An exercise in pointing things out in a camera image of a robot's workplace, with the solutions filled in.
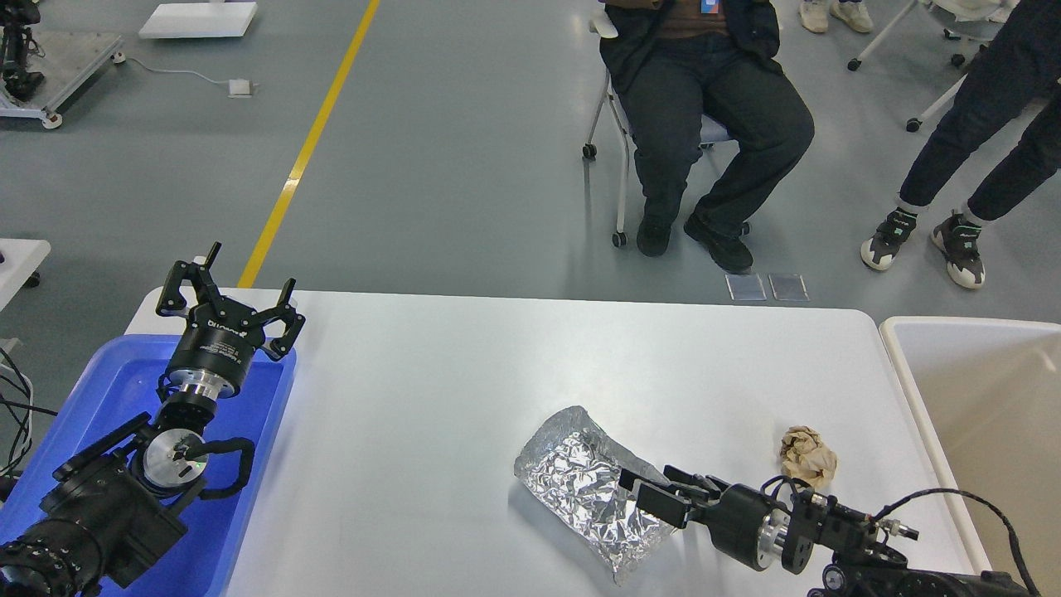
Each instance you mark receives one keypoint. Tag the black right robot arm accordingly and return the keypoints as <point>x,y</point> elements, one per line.
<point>863,563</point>

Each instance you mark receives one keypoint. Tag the floor plate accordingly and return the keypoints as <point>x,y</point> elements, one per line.
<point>789,287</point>
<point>746,287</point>

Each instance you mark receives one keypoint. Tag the person with white sneakers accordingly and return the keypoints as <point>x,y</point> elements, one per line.
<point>814,15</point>

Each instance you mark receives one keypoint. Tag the aluminium foil tray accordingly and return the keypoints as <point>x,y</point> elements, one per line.
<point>573,467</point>

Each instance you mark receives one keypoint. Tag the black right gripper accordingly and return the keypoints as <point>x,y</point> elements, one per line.
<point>743,524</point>

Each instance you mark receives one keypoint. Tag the right floor plate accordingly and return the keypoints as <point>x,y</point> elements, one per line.
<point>789,287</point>

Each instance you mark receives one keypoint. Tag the seated person in black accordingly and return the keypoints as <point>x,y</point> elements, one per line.
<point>674,63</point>

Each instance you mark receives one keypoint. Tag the white chair base top right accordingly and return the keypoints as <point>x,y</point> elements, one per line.
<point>945,35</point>

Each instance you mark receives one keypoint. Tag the metal cart with robot base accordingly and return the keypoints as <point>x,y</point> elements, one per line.
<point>41,71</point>

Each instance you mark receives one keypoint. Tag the crumpled brown paper ball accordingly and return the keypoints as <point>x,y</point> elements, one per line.
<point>804,455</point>

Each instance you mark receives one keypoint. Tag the left floor plate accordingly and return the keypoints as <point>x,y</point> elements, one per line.
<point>746,287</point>

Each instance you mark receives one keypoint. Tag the white power adapter with cable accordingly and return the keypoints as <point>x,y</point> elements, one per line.
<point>237,88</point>

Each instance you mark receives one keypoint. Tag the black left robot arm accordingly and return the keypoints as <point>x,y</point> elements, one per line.
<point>116,508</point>

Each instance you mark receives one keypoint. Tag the white side table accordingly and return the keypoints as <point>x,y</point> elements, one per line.
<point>21,260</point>

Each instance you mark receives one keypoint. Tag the white plastic bin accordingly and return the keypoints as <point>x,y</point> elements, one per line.
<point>987,397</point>

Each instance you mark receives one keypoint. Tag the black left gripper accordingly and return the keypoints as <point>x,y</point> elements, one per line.
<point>214,348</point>

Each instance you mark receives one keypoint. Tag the standing person dark trousers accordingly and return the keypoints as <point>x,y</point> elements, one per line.
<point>1021,61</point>

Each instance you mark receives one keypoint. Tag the white flat board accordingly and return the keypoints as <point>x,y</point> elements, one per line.
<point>195,20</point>

